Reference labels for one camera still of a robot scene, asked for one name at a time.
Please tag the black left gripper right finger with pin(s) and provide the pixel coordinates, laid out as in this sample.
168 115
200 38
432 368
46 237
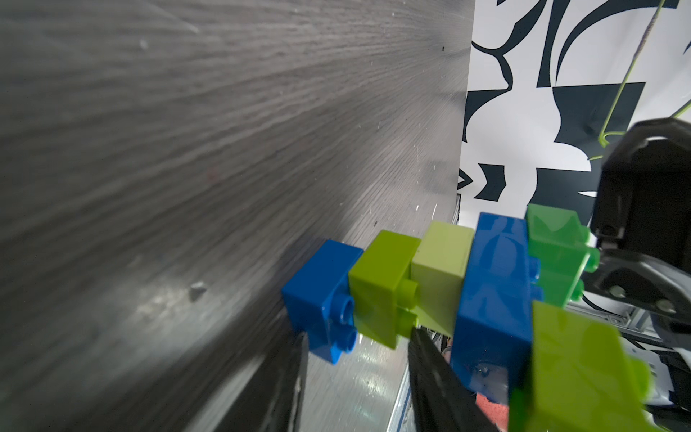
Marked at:
440 401

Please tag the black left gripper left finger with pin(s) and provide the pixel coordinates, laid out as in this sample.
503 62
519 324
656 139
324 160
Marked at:
273 398

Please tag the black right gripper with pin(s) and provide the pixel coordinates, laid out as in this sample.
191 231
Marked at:
643 205

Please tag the blue long lego brick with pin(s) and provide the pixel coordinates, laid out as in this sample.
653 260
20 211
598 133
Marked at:
494 321

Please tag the green lego brick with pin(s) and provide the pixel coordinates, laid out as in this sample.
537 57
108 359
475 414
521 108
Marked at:
558 239

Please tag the blue small lego brick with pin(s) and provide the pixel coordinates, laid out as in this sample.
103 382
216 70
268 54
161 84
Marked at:
319 303

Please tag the light lime lego brick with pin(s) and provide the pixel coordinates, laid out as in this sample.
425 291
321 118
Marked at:
439 268

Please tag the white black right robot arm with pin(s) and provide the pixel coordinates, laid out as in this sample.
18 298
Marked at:
675 356

